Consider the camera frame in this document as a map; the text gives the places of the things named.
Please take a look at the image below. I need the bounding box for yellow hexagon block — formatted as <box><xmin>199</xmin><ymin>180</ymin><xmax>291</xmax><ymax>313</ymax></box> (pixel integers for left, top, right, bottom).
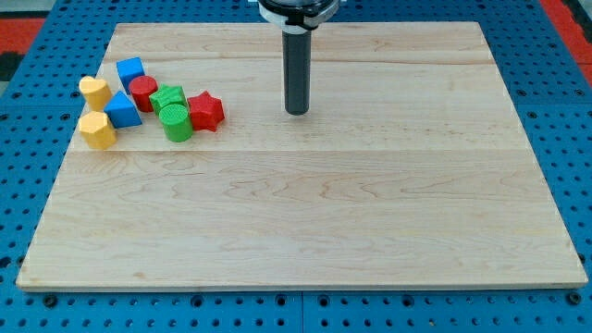
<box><xmin>79</xmin><ymin>111</ymin><xmax>117</xmax><ymax>150</ymax></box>

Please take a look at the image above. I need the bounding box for red star block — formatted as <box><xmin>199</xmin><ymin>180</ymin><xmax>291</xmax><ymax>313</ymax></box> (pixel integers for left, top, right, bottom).
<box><xmin>187</xmin><ymin>91</ymin><xmax>225</xmax><ymax>132</ymax></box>

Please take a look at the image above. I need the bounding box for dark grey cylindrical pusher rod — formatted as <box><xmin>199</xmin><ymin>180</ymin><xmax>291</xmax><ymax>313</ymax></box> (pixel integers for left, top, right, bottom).
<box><xmin>282</xmin><ymin>31</ymin><xmax>311</xmax><ymax>116</ymax></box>

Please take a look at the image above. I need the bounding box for blue cube block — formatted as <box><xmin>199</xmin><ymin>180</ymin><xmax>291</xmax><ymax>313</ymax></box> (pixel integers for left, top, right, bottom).
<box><xmin>116</xmin><ymin>56</ymin><xmax>145</xmax><ymax>94</ymax></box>

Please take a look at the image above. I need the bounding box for black white end effector mount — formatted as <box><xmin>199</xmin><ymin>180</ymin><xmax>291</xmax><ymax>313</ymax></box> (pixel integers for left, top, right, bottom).
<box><xmin>258</xmin><ymin>0</ymin><xmax>340</xmax><ymax>30</ymax></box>

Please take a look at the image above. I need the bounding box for green star block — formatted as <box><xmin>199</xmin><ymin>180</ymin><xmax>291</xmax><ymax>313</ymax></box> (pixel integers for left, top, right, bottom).
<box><xmin>149</xmin><ymin>84</ymin><xmax>187</xmax><ymax>115</ymax></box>

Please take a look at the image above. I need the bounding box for red cylinder block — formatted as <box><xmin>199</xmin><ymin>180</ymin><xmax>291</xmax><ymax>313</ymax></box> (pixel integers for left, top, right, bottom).
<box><xmin>129</xmin><ymin>75</ymin><xmax>158</xmax><ymax>113</ymax></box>

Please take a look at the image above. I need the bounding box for yellow heart block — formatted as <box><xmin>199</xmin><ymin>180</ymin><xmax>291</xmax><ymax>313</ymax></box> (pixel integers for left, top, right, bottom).
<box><xmin>79</xmin><ymin>76</ymin><xmax>113</xmax><ymax>111</ymax></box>

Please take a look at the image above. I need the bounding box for light wooden board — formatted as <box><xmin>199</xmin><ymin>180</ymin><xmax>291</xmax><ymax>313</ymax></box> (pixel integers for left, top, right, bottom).
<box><xmin>17</xmin><ymin>21</ymin><xmax>587</xmax><ymax>292</ymax></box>

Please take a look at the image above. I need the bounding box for blue triangular prism block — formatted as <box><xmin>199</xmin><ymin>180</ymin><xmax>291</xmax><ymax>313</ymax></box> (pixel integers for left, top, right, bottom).
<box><xmin>104</xmin><ymin>91</ymin><xmax>142</xmax><ymax>129</ymax></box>

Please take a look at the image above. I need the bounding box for green cylinder block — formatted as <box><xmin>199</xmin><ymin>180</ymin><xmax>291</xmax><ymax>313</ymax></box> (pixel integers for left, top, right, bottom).
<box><xmin>158</xmin><ymin>104</ymin><xmax>193</xmax><ymax>142</ymax></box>

